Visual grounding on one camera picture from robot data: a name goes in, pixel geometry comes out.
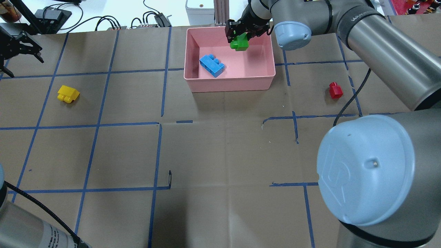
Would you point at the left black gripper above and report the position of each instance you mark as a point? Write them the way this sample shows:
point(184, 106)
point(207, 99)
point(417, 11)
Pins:
point(13, 47)

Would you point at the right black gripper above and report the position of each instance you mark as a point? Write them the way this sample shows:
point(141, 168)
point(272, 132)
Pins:
point(248, 18)

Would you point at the green toy block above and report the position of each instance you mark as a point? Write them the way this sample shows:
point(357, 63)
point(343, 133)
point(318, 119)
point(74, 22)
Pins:
point(240, 42)

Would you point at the blue toy block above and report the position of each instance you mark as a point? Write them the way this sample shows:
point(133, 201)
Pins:
point(212, 65)

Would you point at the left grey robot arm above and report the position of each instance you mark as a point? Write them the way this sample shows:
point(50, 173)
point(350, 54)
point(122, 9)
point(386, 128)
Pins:
point(18, 227)

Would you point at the pink plastic box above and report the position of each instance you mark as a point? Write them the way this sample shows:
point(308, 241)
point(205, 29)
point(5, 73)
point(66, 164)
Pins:
point(250, 70)

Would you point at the white power box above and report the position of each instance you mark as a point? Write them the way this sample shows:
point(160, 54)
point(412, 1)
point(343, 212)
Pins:
point(200, 12)

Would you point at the black device box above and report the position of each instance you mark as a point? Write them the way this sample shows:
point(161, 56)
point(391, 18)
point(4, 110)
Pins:
point(52, 16)

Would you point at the yellow toy block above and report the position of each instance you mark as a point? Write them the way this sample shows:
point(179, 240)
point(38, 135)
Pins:
point(67, 94)

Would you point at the black usb hub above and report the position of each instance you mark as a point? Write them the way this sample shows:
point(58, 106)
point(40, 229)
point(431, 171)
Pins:
point(162, 20)

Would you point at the red toy block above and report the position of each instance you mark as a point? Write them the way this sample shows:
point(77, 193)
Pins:
point(335, 90)

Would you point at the aluminium frame post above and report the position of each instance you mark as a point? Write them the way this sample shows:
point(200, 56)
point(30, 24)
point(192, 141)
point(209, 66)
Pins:
point(221, 12)

